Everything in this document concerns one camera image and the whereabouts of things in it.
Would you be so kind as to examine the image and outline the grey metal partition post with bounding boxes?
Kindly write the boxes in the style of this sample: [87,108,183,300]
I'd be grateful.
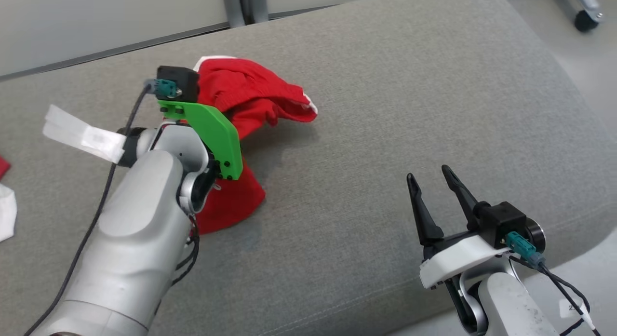
[222,0,268,28]

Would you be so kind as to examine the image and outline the grey fabric sofa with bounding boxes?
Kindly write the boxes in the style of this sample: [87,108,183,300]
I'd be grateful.
[0,0,617,336]

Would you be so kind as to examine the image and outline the black caster wheel with leg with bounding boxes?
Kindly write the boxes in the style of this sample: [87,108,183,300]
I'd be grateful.
[554,0,605,33]

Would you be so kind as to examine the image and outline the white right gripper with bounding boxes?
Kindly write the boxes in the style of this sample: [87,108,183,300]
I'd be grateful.
[407,165,510,289]

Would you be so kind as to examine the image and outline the black camera cable, teal plug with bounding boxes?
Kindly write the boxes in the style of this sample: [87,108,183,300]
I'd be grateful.
[22,79,181,336]
[505,231,601,336]

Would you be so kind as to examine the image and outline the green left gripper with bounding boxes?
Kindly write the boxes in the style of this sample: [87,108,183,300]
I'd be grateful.
[158,101,243,180]

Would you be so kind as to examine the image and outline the black left camera cable, teal plug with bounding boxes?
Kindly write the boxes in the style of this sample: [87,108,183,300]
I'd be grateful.
[22,79,181,336]

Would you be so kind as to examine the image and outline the white printed cable tag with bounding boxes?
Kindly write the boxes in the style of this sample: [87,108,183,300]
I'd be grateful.
[559,300,593,322]

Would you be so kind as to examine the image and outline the blank white cable tag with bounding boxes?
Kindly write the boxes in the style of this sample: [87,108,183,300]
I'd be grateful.
[42,105,127,164]

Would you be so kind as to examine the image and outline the black right camera cable, teal plug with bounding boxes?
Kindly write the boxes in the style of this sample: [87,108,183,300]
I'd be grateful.
[505,231,601,336]

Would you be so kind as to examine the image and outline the red shorts with white stripe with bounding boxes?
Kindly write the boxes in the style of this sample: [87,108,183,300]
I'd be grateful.
[193,56,319,235]

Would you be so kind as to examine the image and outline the red white lettered jersey shirt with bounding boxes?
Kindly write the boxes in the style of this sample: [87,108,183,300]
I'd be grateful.
[0,155,17,242]

